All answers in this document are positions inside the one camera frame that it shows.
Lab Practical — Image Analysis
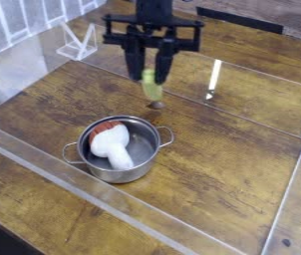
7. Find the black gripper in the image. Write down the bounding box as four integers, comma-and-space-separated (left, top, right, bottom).
103, 14, 203, 85

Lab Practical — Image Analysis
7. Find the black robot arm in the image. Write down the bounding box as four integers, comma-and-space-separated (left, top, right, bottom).
103, 0, 203, 85

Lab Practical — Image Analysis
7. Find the plush mushroom toy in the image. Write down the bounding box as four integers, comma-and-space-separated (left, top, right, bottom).
90, 121, 134, 170

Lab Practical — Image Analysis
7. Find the small steel pot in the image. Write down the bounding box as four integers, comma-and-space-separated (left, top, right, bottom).
63, 116, 174, 183

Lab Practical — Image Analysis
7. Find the clear acrylic triangle bracket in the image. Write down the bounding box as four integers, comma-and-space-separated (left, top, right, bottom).
56, 23, 98, 61

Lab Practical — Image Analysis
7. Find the black wall strip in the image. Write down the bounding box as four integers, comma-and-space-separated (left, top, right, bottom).
195, 7, 283, 34

